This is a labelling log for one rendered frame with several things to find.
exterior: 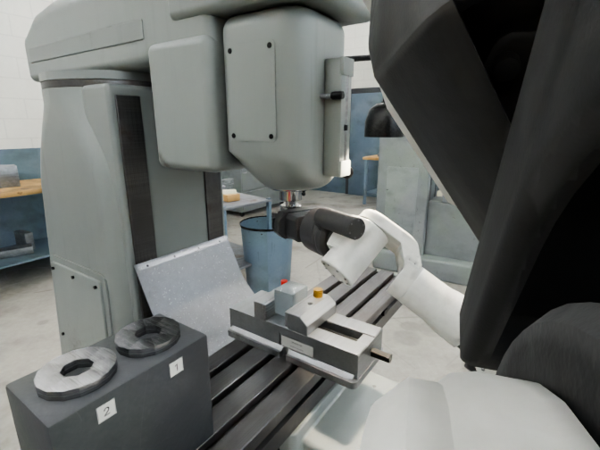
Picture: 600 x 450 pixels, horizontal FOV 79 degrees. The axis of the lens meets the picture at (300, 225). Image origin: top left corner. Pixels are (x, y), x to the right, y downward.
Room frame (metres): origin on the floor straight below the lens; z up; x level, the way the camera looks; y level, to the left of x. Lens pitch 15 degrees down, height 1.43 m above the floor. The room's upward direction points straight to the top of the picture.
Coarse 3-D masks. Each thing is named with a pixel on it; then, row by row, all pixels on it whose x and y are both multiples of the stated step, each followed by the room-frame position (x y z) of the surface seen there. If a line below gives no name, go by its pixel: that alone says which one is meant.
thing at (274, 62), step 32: (224, 32) 0.74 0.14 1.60; (256, 32) 0.70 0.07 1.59; (288, 32) 0.67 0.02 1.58; (320, 32) 0.70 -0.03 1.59; (224, 64) 0.75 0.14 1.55; (256, 64) 0.69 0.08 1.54; (288, 64) 0.67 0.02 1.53; (320, 64) 0.70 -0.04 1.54; (256, 96) 0.70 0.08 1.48; (288, 96) 0.67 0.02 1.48; (256, 128) 0.70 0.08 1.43; (288, 128) 0.67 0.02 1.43; (320, 128) 0.70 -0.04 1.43; (256, 160) 0.71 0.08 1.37; (288, 160) 0.67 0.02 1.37; (320, 160) 0.70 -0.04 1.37
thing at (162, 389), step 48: (144, 336) 0.49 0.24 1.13; (192, 336) 0.49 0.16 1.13; (48, 384) 0.37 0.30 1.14; (96, 384) 0.38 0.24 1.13; (144, 384) 0.41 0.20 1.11; (192, 384) 0.47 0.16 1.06; (48, 432) 0.32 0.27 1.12; (96, 432) 0.35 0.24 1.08; (144, 432) 0.40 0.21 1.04; (192, 432) 0.46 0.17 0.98
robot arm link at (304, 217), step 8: (296, 208) 0.75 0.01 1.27; (304, 208) 0.75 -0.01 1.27; (312, 208) 0.74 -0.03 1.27; (328, 208) 0.66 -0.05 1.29; (280, 216) 0.71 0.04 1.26; (288, 216) 0.70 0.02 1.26; (296, 216) 0.68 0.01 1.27; (304, 216) 0.67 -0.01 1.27; (312, 216) 0.65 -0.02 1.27; (272, 224) 0.71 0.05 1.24; (280, 224) 0.70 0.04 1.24; (288, 224) 0.70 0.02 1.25; (296, 224) 0.68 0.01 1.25; (304, 224) 0.65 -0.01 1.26; (312, 224) 0.63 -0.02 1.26; (280, 232) 0.70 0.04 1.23; (288, 232) 0.70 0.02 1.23; (296, 232) 0.68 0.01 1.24; (304, 232) 0.64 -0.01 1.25; (296, 240) 0.68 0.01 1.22; (304, 240) 0.65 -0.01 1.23; (312, 248) 0.63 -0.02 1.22
